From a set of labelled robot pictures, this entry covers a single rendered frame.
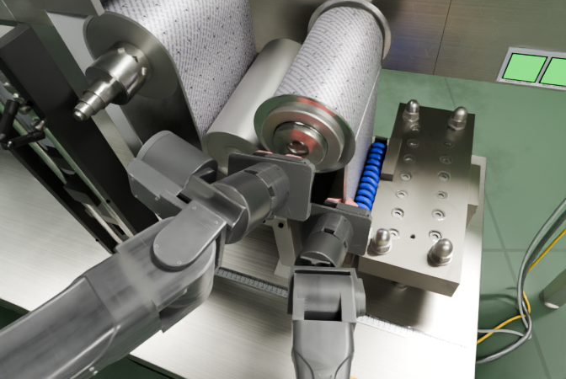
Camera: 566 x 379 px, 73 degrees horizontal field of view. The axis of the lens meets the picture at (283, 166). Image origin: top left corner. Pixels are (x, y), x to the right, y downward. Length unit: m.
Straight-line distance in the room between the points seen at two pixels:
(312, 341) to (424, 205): 0.40
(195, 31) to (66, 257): 0.62
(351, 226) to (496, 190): 1.64
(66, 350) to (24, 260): 0.76
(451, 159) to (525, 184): 1.44
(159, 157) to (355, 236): 0.33
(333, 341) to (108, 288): 0.22
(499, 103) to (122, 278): 2.49
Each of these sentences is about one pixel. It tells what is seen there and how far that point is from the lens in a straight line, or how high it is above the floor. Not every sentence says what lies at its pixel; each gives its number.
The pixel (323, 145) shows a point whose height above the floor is 1.26.
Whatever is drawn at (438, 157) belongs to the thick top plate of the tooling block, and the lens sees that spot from 0.82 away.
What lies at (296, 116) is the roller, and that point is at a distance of 0.49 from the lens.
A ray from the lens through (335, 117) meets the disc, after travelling 0.48.
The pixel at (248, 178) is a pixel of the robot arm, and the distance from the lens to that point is 0.36.
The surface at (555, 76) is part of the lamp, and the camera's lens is 0.83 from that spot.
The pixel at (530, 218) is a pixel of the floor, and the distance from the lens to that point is 2.13.
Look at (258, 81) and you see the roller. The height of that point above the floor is 1.23.
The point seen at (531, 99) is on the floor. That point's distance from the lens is 2.74.
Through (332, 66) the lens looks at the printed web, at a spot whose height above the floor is 1.31.
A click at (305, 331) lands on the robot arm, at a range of 0.42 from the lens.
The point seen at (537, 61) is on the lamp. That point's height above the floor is 1.20.
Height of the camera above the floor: 1.63
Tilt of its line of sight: 50 degrees down
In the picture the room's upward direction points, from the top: 9 degrees counter-clockwise
